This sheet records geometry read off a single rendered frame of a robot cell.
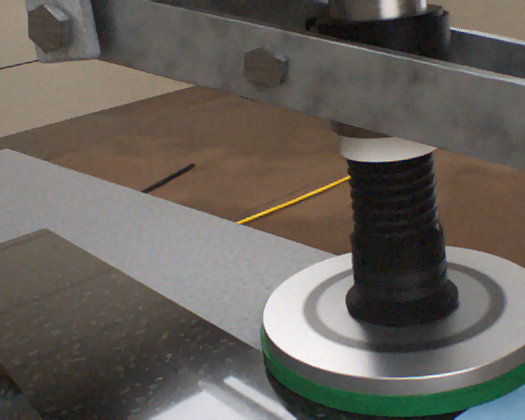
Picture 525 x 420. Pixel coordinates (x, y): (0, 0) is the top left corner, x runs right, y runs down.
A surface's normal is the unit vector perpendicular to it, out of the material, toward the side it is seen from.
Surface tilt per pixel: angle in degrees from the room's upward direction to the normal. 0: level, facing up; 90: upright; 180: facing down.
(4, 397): 45
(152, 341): 0
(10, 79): 90
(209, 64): 90
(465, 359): 0
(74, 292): 0
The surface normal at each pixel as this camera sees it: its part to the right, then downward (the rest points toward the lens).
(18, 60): 0.62, 0.18
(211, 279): -0.13, -0.93
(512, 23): -0.77, 0.30
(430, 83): -0.43, 0.36
